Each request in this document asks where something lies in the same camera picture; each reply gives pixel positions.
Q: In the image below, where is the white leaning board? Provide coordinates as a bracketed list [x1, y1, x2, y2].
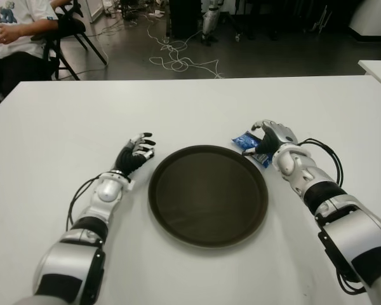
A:
[79, 0, 106, 24]

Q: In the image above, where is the black cabinet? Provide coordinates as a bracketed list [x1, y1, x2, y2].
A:
[166, 0, 204, 38]

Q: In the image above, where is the round brown tray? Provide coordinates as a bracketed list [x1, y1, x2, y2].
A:
[147, 144, 269, 249]

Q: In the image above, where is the white pillar black base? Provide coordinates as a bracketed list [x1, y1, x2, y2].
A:
[349, 0, 381, 42]

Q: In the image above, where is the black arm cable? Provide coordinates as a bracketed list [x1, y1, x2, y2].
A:
[66, 176, 102, 228]
[297, 137, 345, 188]

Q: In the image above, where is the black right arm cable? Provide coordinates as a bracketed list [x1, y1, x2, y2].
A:
[297, 137, 345, 188]

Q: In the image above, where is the white tangled floor cable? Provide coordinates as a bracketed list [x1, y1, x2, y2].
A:
[145, 18, 225, 79]

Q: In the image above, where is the silver white humanoid robot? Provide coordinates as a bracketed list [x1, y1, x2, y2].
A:
[200, 0, 225, 45]

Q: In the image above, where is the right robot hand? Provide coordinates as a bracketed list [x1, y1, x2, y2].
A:
[243, 119, 298, 157]

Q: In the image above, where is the black folding chair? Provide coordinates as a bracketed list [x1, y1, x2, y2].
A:
[31, 0, 109, 80]

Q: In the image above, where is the seated person white shirt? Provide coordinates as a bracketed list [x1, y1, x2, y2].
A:
[0, 0, 60, 96]

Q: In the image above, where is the silver folding frame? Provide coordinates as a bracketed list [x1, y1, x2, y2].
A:
[311, 3, 334, 32]

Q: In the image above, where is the blue Oreo packet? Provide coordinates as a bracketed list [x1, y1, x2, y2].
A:
[231, 128, 274, 169]

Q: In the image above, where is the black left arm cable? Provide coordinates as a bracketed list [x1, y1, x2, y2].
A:
[66, 176, 102, 228]

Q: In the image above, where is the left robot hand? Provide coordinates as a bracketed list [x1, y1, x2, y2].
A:
[114, 132, 156, 177]

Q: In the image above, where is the black tripod stand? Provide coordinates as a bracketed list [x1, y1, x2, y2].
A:
[222, 11, 244, 41]

